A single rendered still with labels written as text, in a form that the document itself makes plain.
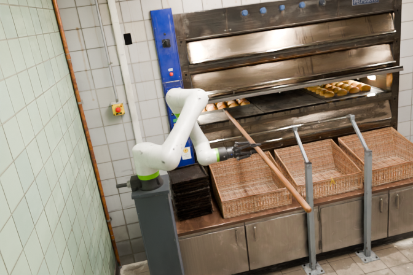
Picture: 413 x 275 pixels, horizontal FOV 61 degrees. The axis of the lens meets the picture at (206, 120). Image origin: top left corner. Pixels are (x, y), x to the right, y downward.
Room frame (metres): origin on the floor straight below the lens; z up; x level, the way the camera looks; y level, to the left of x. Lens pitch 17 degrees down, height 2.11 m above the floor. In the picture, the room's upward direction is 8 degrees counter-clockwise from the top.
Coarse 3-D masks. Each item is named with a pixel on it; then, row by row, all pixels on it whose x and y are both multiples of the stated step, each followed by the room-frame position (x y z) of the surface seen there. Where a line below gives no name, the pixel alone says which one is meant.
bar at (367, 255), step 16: (288, 128) 2.53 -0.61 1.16; (304, 160) 2.37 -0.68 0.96; (368, 160) 2.38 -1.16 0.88; (368, 176) 2.38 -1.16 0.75; (368, 192) 2.38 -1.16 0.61; (368, 208) 2.38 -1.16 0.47; (368, 224) 2.38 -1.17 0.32; (368, 240) 2.38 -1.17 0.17; (368, 256) 2.38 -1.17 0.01; (320, 272) 2.28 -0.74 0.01
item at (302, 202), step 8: (232, 120) 2.79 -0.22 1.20; (240, 128) 2.55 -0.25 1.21; (248, 136) 2.36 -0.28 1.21; (264, 160) 1.96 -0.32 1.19; (272, 168) 1.83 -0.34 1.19; (280, 176) 1.72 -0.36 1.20; (288, 184) 1.62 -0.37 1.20; (296, 192) 1.53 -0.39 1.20; (304, 200) 1.45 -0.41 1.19; (304, 208) 1.40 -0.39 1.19
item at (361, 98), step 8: (360, 96) 3.05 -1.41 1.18; (368, 96) 3.03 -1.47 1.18; (376, 96) 3.04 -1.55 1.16; (384, 96) 3.05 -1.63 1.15; (312, 104) 3.00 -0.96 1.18; (320, 104) 2.97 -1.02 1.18; (328, 104) 2.97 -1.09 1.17; (336, 104) 2.98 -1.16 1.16; (344, 104) 2.99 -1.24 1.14; (272, 112) 2.92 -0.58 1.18; (280, 112) 2.91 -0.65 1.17; (288, 112) 2.92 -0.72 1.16; (296, 112) 2.93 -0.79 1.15; (224, 120) 2.88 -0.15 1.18; (240, 120) 2.86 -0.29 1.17; (248, 120) 2.87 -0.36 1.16; (256, 120) 2.88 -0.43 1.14; (200, 128) 2.81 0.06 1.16; (208, 128) 2.82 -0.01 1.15
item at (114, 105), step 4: (112, 104) 2.65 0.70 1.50; (116, 104) 2.65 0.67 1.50; (124, 104) 2.70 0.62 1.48; (112, 108) 2.65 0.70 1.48; (120, 108) 2.66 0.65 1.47; (124, 108) 2.66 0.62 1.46; (112, 112) 2.65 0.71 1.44; (116, 112) 2.65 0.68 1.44; (120, 112) 2.65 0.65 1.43; (124, 112) 2.66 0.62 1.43
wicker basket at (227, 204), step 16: (240, 160) 2.81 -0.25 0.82; (256, 160) 2.83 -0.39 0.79; (272, 160) 2.77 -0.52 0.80; (224, 176) 2.77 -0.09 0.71; (256, 176) 2.79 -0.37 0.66; (272, 176) 2.80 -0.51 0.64; (224, 192) 2.71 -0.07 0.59; (240, 192) 2.67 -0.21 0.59; (256, 192) 2.64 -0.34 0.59; (272, 192) 2.38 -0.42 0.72; (288, 192) 2.40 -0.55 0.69; (224, 208) 2.46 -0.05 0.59; (240, 208) 2.43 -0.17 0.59; (256, 208) 2.36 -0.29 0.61; (272, 208) 2.38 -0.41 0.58
